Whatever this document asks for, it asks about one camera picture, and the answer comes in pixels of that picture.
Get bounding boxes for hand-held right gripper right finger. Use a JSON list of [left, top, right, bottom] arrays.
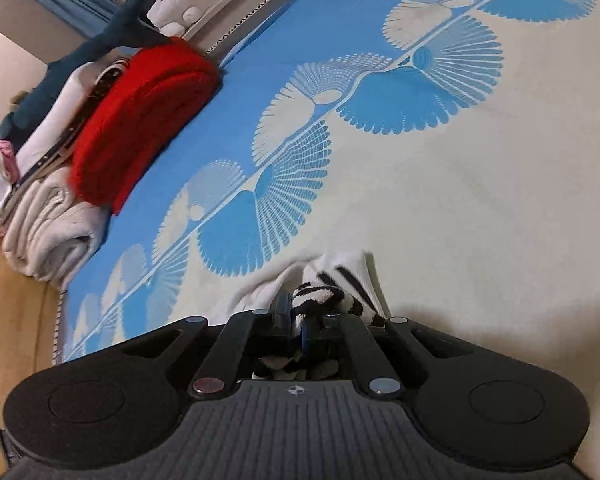
[[299, 310, 456, 401]]

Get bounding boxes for dark teal shark plush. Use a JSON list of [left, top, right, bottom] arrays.
[[0, 0, 173, 137]]

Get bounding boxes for striped shirt with white vest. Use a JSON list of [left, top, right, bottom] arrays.
[[229, 250, 392, 382]]

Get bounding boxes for cream speckled folded blanket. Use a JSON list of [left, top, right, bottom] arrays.
[[2, 187, 112, 285]]

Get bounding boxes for white plush toy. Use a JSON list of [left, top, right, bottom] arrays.
[[146, 0, 204, 37]]

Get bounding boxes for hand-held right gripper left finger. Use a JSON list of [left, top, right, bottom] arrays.
[[145, 290, 301, 402]]

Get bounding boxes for wooden bed frame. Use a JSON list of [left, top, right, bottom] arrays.
[[0, 205, 67, 466]]

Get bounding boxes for pink and white cloth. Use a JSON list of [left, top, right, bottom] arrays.
[[0, 135, 22, 237]]

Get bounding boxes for red folded blanket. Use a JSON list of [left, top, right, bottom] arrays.
[[69, 36, 226, 217]]

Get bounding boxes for blue and cream printed bedsheet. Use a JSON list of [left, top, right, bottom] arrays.
[[60, 0, 600, 366]]

